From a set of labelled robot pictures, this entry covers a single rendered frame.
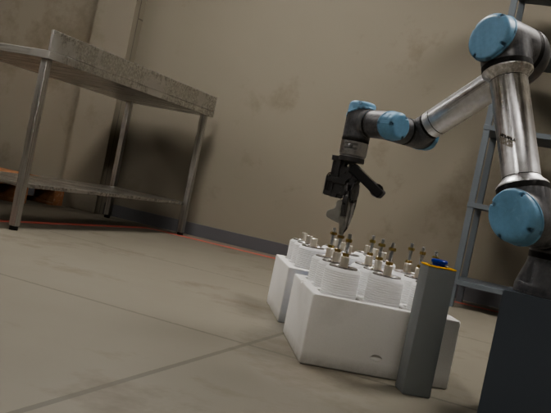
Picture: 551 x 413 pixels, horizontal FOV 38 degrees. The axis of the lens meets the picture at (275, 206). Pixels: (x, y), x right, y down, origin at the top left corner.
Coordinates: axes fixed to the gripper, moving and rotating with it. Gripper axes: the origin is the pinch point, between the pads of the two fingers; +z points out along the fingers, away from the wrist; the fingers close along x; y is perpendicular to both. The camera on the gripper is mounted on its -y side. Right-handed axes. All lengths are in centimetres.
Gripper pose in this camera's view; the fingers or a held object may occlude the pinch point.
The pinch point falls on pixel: (343, 229)
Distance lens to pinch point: 219.9
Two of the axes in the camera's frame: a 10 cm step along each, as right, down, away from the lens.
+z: -2.0, 9.8, 0.3
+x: -3.6, -0.5, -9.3
